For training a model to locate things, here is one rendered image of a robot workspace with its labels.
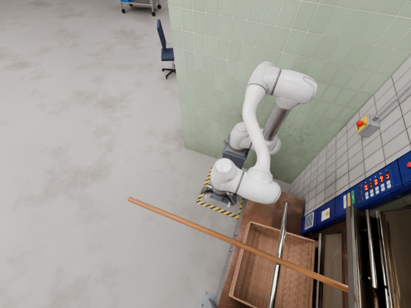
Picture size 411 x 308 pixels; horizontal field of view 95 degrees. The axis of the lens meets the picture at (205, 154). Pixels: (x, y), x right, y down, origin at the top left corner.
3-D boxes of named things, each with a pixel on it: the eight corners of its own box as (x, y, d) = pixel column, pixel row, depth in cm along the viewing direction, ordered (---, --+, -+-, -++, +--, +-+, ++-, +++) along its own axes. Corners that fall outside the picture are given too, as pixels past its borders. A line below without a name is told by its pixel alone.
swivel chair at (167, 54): (188, 68, 407) (185, 21, 334) (181, 82, 380) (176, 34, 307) (165, 65, 413) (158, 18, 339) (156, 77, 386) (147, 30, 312)
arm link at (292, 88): (253, 136, 164) (278, 144, 159) (248, 152, 158) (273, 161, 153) (282, 59, 93) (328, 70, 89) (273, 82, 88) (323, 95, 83)
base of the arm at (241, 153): (226, 135, 175) (227, 131, 171) (249, 142, 171) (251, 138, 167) (220, 150, 166) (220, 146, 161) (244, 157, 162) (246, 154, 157)
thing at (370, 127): (367, 127, 129) (378, 116, 121) (368, 137, 124) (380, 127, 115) (355, 123, 130) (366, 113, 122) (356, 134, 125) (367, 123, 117)
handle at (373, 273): (356, 211, 95) (359, 212, 95) (361, 285, 78) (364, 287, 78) (367, 208, 90) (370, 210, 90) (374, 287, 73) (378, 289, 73)
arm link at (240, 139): (232, 133, 169) (236, 115, 151) (252, 139, 165) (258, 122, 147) (226, 146, 161) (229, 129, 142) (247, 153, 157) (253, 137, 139)
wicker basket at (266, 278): (300, 245, 162) (317, 239, 139) (293, 327, 133) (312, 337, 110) (246, 223, 171) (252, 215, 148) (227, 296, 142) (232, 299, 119)
